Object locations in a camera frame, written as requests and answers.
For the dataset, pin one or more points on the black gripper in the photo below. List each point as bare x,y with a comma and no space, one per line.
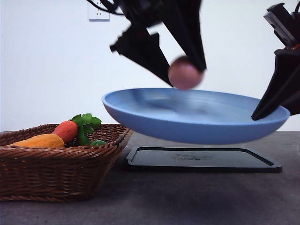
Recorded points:
182,20
284,87

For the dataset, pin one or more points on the brown egg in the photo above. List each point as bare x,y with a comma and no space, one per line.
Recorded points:
185,75

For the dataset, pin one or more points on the blue round plate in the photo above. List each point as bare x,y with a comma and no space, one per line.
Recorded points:
172,115

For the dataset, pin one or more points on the brown woven wicker basket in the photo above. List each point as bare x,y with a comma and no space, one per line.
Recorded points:
71,173

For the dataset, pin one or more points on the black rectangular tray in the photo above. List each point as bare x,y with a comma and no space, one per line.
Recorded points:
201,159

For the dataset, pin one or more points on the green toy leafy vegetable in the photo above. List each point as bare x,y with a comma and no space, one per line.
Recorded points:
86,124

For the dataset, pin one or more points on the green toy lime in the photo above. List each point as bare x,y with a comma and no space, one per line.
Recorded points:
98,143

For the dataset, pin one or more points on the orange toy carrot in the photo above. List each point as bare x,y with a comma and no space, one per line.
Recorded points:
68,130

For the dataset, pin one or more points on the white wall power socket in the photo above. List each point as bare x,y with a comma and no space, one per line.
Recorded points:
96,14

